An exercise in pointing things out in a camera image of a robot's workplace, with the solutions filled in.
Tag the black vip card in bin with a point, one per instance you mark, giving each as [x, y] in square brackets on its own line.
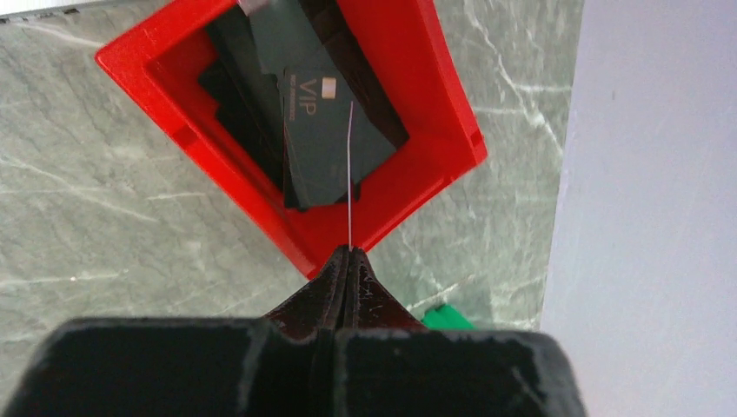
[315, 108]

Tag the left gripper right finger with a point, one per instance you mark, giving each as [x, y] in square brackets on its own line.
[421, 372]

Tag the green bin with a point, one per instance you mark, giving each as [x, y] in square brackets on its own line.
[445, 317]

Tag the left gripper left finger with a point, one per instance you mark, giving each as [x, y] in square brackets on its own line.
[279, 364]

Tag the left red bin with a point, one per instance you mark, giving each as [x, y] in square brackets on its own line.
[159, 61]

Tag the black cards in left bin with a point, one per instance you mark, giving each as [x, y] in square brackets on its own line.
[255, 42]

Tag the grey credit card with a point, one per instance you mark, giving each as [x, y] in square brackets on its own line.
[349, 178]

